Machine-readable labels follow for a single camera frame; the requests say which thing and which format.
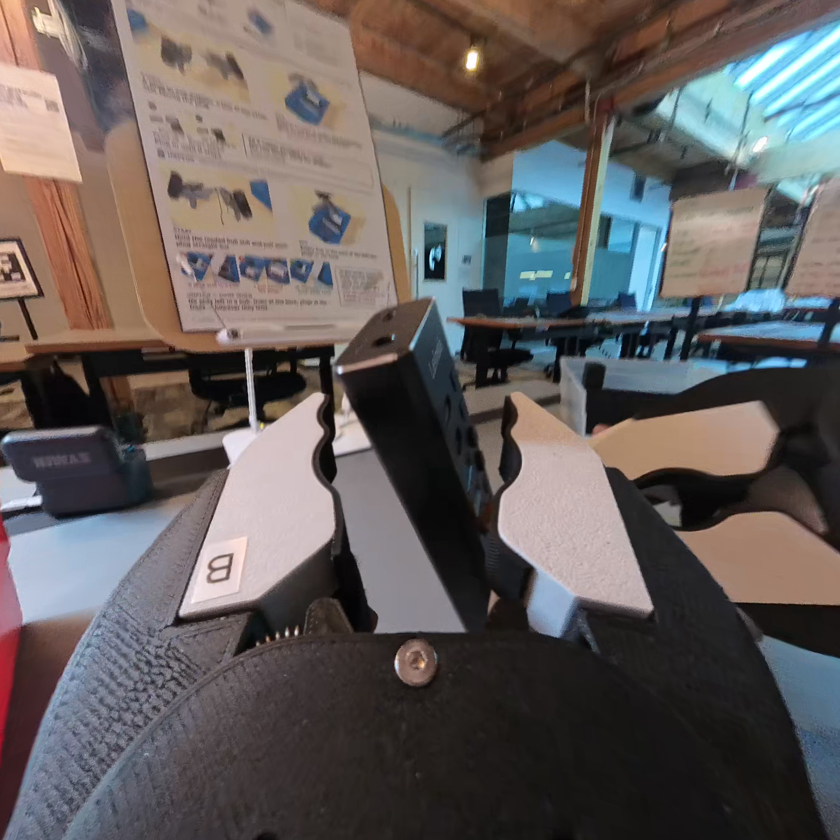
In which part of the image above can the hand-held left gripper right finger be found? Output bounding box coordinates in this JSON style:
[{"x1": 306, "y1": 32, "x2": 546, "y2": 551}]
[{"x1": 481, "y1": 392, "x2": 656, "y2": 642}]

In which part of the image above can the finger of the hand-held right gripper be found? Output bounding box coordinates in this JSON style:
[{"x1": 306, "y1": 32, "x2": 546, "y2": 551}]
[
  {"x1": 676, "y1": 511, "x2": 840, "y2": 608},
  {"x1": 589, "y1": 399, "x2": 788, "y2": 500}
]

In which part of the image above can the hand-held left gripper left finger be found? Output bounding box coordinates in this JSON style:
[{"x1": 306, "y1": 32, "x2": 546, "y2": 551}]
[{"x1": 177, "y1": 392, "x2": 378, "y2": 634}]

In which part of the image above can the black metal usb hub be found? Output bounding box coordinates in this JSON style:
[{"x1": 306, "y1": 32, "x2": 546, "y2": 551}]
[{"x1": 335, "y1": 297, "x2": 494, "y2": 633}]

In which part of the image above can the red plastic bin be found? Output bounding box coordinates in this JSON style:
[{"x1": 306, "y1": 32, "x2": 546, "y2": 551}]
[{"x1": 0, "y1": 515, "x2": 25, "y2": 746}]

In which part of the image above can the wooden-edged office desk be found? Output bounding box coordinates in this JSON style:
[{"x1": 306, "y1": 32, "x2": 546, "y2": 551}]
[
  {"x1": 696, "y1": 322, "x2": 840, "y2": 358},
  {"x1": 448, "y1": 314, "x2": 657, "y2": 388},
  {"x1": 26, "y1": 328, "x2": 336, "y2": 421}
]

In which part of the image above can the white poster stand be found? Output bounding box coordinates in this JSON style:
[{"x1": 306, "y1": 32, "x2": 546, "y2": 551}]
[{"x1": 217, "y1": 325, "x2": 374, "y2": 468}]

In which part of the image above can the whiteboard on stand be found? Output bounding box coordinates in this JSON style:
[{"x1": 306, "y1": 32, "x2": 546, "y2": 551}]
[
  {"x1": 784, "y1": 178, "x2": 840, "y2": 299},
  {"x1": 659, "y1": 187, "x2": 769, "y2": 299}
]

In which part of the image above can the dark grey tabletop device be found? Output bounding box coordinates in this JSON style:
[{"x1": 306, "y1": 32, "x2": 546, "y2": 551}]
[{"x1": 0, "y1": 425, "x2": 155, "y2": 519}]

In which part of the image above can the black office chair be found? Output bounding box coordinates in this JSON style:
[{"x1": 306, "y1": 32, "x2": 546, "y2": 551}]
[{"x1": 462, "y1": 289, "x2": 532, "y2": 368}]

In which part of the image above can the instruction poster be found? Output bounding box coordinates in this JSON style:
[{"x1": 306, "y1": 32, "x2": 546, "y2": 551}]
[{"x1": 112, "y1": 0, "x2": 398, "y2": 332}]

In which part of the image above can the fiducial tag sign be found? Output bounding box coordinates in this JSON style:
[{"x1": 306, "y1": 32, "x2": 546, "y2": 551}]
[{"x1": 0, "y1": 238, "x2": 45, "y2": 301}]

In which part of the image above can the white paper notice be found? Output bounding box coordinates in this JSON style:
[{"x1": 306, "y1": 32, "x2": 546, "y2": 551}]
[{"x1": 0, "y1": 62, "x2": 84, "y2": 183}]

